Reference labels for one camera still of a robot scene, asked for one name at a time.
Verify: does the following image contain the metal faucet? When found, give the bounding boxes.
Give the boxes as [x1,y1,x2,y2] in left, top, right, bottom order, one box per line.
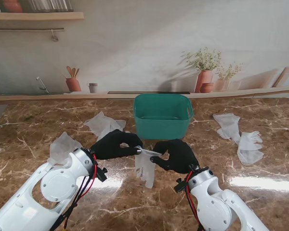
[36,76,50,94]

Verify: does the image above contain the terracotta pot on shelf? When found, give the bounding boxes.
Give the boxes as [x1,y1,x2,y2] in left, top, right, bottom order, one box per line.
[2,0,23,13]

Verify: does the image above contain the terracotta utensil pot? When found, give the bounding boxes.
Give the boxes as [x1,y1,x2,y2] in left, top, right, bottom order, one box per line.
[65,66,82,92]

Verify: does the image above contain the glass vase with flowers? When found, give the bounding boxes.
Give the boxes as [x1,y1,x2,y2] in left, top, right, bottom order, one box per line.
[214,62,243,92]

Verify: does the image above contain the small round terracotta pot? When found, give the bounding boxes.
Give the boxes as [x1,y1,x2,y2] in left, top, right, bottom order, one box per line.
[199,82,214,93]

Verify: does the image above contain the red black arm cables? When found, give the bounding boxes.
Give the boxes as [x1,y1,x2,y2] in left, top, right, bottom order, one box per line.
[185,170,208,231]
[54,154,98,231]

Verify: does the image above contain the wooden wall shelf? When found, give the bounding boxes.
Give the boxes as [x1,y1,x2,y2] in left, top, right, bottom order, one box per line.
[0,12,84,21]

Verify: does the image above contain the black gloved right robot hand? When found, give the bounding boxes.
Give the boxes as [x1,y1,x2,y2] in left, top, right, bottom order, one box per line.
[150,139,200,174]

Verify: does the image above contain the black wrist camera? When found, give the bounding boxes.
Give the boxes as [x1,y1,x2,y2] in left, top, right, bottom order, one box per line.
[174,178,187,193]
[96,167,108,183]

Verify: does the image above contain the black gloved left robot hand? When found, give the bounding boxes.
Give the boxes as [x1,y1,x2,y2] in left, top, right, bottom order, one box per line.
[90,129,144,161]

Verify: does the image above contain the red black left arm cables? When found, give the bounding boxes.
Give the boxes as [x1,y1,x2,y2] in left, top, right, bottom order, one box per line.
[54,154,98,231]

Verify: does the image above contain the row of glass jars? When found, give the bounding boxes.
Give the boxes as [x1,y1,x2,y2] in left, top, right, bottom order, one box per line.
[28,0,74,13]

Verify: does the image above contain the long wooden ledge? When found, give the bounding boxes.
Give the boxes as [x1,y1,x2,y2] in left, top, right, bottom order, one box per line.
[0,84,289,106]

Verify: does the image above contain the teal plastic basket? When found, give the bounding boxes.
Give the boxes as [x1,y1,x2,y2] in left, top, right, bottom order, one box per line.
[132,93,194,141]

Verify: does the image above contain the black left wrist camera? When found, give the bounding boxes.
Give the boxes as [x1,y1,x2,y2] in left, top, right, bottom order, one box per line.
[96,167,108,183]

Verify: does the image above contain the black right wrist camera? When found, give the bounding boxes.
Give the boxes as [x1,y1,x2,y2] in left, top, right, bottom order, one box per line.
[174,178,187,193]

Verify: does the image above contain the red black right arm cables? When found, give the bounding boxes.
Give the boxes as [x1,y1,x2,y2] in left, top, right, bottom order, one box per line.
[185,170,208,231]

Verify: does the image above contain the tall terracotta vase with plant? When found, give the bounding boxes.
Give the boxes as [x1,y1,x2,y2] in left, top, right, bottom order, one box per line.
[180,47,222,93]

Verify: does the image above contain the metal wall rail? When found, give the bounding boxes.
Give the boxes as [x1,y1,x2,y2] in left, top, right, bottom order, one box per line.
[0,27,65,31]

